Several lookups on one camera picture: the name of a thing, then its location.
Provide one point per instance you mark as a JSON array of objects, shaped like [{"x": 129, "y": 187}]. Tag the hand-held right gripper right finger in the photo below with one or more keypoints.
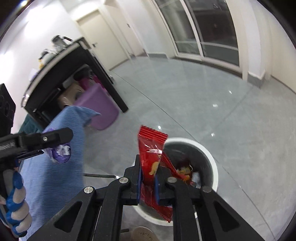
[{"x": 156, "y": 187}]

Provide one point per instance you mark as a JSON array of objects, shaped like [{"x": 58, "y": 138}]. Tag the magenta plastic container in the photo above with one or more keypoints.
[{"x": 86, "y": 82}]

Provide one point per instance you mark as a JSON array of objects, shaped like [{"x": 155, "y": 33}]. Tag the glass sliding door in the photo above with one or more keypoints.
[{"x": 208, "y": 25}]

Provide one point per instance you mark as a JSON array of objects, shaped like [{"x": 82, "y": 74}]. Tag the black table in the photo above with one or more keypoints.
[{"x": 69, "y": 62}]

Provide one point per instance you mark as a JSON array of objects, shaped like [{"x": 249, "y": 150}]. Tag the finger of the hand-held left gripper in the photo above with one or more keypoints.
[
  {"x": 30, "y": 154},
  {"x": 50, "y": 138}
]

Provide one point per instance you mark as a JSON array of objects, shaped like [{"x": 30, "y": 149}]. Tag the white door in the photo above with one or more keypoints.
[{"x": 104, "y": 39}]

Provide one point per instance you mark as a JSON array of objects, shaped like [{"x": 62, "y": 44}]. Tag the black metal chair bar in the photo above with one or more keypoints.
[{"x": 99, "y": 175}]

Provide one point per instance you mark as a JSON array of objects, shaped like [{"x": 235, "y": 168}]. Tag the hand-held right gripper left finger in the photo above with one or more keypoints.
[{"x": 139, "y": 183}]

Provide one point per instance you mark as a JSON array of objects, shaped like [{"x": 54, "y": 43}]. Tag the purple wrapper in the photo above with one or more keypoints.
[{"x": 59, "y": 155}]

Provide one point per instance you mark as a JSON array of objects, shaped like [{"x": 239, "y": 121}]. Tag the teal cloth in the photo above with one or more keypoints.
[{"x": 30, "y": 124}]

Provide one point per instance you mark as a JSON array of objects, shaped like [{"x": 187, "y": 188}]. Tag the red snack packet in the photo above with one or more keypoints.
[{"x": 150, "y": 148}]

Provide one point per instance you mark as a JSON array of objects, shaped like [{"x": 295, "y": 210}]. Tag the white round trash bin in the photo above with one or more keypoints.
[{"x": 198, "y": 157}]

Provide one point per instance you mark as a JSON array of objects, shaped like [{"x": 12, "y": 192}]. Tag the blue towel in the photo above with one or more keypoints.
[{"x": 57, "y": 185}]

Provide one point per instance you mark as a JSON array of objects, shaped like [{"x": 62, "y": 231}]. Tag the cardboard box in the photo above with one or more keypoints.
[{"x": 71, "y": 92}]

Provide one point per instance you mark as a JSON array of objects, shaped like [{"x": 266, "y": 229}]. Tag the purple plastic storage bin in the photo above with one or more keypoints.
[{"x": 101, "y": 109}]

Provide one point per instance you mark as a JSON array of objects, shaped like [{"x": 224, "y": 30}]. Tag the orange snack packet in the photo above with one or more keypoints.
[{"x": 185, "y": 171}]

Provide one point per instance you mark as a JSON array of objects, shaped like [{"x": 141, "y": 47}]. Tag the beige slipper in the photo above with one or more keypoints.
[{"x": 144, "y": 235}]

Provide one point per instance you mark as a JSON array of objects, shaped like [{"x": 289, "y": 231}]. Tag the glass kettle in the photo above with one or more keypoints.
[{"x": 57, "y": 41}]

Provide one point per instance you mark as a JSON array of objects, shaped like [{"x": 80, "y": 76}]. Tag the person's left hand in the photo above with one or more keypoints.
[{"x": 18, "y": 208}]

